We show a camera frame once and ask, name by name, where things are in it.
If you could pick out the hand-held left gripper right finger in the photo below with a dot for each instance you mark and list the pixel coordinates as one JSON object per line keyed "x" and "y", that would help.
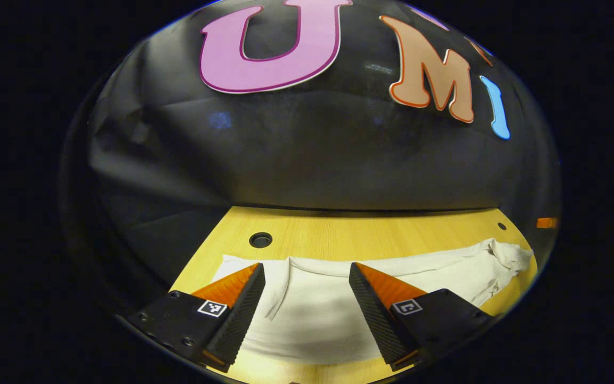
{"x": 373, "y": 312}

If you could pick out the black backdrop cloth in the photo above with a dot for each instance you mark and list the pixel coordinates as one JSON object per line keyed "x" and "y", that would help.
{"x": 312, "y": 160}

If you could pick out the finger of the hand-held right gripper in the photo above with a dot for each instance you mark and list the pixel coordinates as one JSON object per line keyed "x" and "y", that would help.
{"x": 547, "y": 222}

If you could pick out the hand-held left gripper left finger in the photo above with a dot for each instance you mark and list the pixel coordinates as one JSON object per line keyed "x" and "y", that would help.
{"x": 240, "y": 312}

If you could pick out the white jeans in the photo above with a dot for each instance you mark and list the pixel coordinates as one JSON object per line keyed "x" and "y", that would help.
{"x": 317, "y": 309}

